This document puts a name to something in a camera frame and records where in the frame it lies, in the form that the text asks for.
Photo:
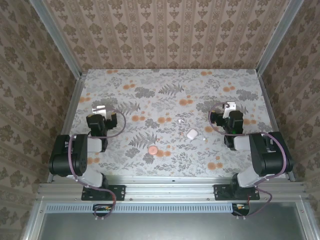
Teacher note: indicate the white earbud charging case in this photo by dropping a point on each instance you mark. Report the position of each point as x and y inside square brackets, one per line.
[192, 133]

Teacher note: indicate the pink earbud charging case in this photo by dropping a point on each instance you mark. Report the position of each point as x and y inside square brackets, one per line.
[152, 150]

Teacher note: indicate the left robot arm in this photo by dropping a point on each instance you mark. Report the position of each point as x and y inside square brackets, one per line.
[65, 155]

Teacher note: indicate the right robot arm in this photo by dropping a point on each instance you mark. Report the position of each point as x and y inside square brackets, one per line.
[272, 155]

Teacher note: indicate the floral table cover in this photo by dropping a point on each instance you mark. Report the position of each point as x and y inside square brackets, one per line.
[170, 100]

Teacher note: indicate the black connector board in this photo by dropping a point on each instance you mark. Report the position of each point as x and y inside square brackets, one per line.
[241, 208]
[103, 208]

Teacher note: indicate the grey metal sheet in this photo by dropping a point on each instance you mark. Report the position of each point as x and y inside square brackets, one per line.
[170, 227]

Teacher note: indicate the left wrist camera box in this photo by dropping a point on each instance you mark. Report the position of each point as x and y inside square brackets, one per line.
[100, 108]

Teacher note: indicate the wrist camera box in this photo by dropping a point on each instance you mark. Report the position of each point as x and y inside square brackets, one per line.
[100, 108]
[231, 106]

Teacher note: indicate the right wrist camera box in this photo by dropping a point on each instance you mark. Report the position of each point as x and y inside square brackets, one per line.
[231, 106]

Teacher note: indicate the aluminium side rail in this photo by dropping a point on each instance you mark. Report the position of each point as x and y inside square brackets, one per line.
[271, 112]
[75, 100]

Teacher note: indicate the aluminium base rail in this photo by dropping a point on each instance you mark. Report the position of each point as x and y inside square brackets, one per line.
[170, 187]

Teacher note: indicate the aluminium corner post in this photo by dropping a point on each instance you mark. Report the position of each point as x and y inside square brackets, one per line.
[277, 40]
[57, 40]

